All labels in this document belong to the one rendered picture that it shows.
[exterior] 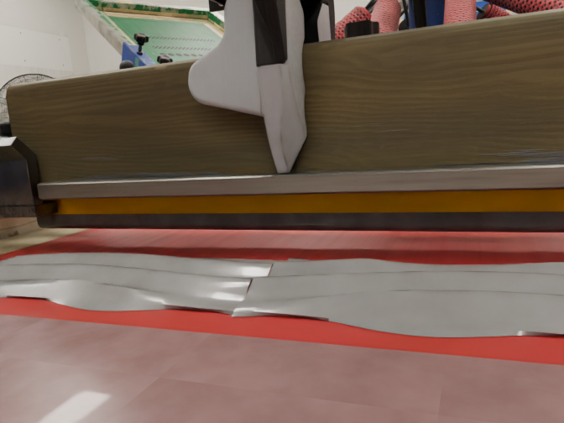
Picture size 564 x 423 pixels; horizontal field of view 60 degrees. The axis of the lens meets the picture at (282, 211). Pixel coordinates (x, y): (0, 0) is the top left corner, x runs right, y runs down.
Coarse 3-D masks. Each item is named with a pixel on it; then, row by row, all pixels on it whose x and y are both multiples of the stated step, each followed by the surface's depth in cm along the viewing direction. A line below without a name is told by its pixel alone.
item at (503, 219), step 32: (64, 224) 34; (96, 224) 33; (128, 224) 32; (160, 224) 31; (192, 224) 30; (224, 224) 29; (256, 224) 28; (288, 224) 28; (320, 224) 27; (352, 224) 26; (384, 224) 26; (416, 224) 25; (448, 224) 25; (480, 224) 24; (512, 224) 24; (544, 224) 23
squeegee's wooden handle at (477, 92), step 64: (192, 64) 27; (320, 64) 24; (384, 64) 23; (448, 64) 22; (512, 64) 21; (64, 128) 31; (128, 128) 29; (192, 128) 28; (256, 128) 26; (320, 128) 25; (384, 128) 24; (448, 128) 23; (512, 128) 22
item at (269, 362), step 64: (320, 256) 25; (384, 256) 24; (448, 256) 23; (512, 256) 22; (256, 320) 17; (320, 320) 17; (192, 384) 13; (256, 384) 13; (320, 384) 13; (384, 384) 12; (448, 384) 12; (512, 384) 12
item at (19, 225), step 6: (0, 222) 37; (6, 222) 38; (12, 222) 38; (18, 222) 39; (24, 222) 39; (30, 222) 40; (36, 222) 40; (0, 228) 37; (6, 228) 38; (12, 228) 38; (18, 228) 39; (24, 228) 39; (30, 228) 40; (36, 228) 40; (0, 234) 37; (6, 234) 38; (12, 234) 38; (18, 234) 39
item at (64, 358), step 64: (0, 256) 31; (192, 256) 27; (256, 256) 26; (0, 320) 19; (64, 320) 19; (128, 320) 18; (192, 320) 18; (0, 384) 14; (64, 384) 14; (128, 384) 13
